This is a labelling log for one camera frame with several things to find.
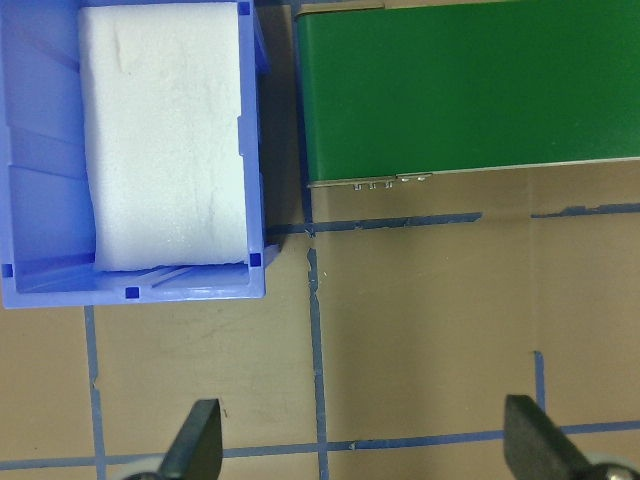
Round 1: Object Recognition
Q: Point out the blue left plastic bin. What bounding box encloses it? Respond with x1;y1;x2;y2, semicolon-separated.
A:
1;1;277;308

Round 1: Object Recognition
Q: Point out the green conveyor belt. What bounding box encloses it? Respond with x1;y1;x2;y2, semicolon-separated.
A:
297;1;639;187

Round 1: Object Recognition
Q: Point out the white foam pad left bin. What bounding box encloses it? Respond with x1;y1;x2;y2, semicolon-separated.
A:
78;2;249;271

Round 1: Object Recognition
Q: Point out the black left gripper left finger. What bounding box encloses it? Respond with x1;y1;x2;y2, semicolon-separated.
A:
158;399;223;480

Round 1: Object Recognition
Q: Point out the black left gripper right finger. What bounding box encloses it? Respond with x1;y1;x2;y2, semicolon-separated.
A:
503;395;595;480

